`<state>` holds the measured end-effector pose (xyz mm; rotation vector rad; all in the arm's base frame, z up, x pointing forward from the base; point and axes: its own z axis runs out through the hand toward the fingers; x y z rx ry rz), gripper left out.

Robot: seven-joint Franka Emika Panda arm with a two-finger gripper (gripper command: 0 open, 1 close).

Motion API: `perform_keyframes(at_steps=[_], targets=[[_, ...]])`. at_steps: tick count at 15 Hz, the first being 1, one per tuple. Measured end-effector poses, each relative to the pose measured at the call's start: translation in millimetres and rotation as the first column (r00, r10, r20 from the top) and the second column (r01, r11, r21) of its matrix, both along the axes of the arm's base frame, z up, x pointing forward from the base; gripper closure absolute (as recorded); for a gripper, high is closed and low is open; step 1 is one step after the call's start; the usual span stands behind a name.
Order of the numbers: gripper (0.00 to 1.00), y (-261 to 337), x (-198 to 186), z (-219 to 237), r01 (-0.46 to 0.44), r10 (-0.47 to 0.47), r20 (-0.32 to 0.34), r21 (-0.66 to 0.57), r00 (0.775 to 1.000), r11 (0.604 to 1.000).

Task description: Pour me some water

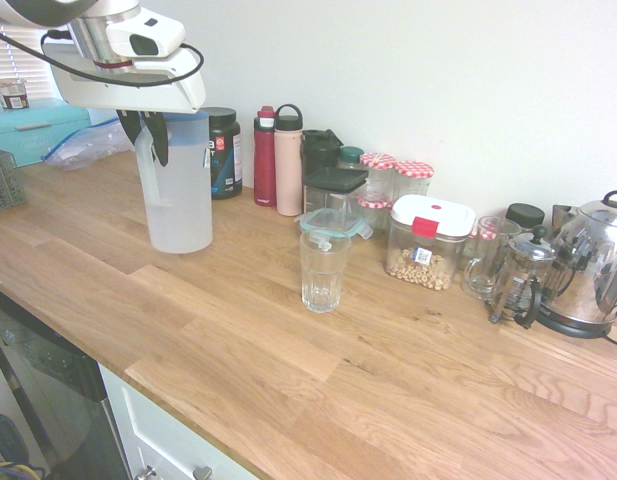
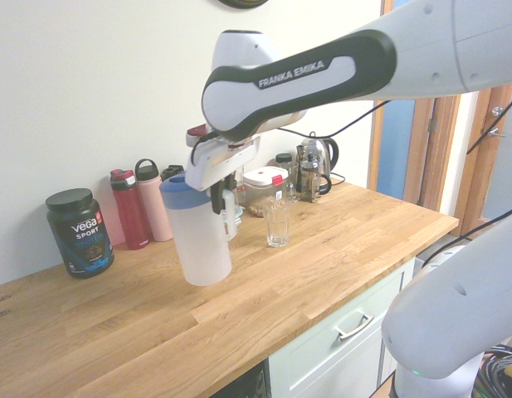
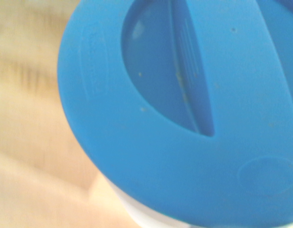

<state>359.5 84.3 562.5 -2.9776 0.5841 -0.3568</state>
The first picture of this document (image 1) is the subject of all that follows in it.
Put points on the grey plastic cutlery basket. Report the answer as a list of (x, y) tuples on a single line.
[(3, 180)]

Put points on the white blind wand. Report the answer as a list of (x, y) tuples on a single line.
[(11, 62)]

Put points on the black protein powder tub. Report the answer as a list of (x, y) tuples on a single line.
[(227, 150)]

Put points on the glass container teal lid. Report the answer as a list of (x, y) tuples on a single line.
[(333, 220)]

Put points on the white window blinds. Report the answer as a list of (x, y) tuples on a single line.
[(28, 75)]

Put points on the chrome electric kettle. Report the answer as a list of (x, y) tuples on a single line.
[(595, 260)]

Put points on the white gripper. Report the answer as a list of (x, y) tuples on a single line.
[(138, 95)]

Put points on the pink water bottle black cap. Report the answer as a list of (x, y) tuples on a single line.
[(289, 170)]

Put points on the clear glass mug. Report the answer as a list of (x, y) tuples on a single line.
[(488, 270)]

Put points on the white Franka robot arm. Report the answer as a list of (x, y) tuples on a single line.
[(38, 10)]

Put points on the dark bag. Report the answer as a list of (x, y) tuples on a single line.
[(8, 445)]

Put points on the teal bread box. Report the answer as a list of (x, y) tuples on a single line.
[(33, 130)]

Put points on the translucent water pitcher blue lid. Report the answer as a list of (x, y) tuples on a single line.
[(180, 200)]

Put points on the cereal container white red lid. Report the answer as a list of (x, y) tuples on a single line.
[(428, 235)]

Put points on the clear canister black square lid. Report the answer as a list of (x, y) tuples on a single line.
[(333, 182)]

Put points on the glass jar black lid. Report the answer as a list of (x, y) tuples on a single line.
[(524, 215)]

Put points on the clear zip bag blue seal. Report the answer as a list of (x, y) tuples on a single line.
[(83, 147)]

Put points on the plastic yogurt cup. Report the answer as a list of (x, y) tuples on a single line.
[(11, 95)]

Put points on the white cabinet drawer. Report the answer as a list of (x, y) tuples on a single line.
[(153, 430)]

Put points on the red water bottle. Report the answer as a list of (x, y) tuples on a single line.
[(264, 165)]

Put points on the black dishwasher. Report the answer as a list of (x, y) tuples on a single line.
[(53, 400)]

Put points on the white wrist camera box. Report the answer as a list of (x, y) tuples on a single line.
[(148, 42)]

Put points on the black kettle base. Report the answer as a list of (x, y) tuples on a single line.
[(578, 327)]

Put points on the clear drinking glass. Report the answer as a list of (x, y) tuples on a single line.
[(324, 280)]

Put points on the small jar red checkered lid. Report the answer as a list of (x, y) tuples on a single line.
[(374, 210), (489, 232)]

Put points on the glass jar green lid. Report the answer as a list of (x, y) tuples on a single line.
[(350, 156)]

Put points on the glass French press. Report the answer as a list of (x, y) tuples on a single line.
[(520, 280)]

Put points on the black shaker bottle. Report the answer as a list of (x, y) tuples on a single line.
[(318, 150)]

